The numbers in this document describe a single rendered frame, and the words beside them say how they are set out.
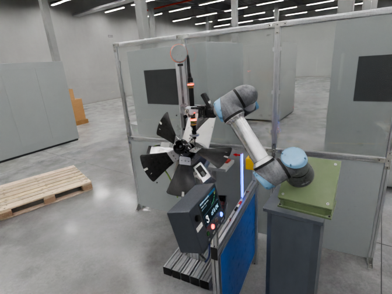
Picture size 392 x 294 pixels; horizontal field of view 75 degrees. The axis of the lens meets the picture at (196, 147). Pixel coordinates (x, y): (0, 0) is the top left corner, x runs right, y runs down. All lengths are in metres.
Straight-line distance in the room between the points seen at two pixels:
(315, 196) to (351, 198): 1.11
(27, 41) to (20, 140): 8.13
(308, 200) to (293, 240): 0.25
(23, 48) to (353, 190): 13.74
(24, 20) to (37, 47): 1.17
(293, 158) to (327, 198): 0.29
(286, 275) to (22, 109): 6.36
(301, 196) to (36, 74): 6.52
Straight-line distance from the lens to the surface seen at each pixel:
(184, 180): 1.82
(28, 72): 7.09
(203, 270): 2.45
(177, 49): 2.44
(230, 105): 1.32
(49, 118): 7.25
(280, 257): 1.67
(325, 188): 1.48
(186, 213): 1.01
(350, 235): 2.75
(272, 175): 1.30
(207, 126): 2.17
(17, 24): 14.51
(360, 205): 2.59
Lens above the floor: 1.79
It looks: 18 degrees down
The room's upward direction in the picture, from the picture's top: 4 degrees counter-clockwise
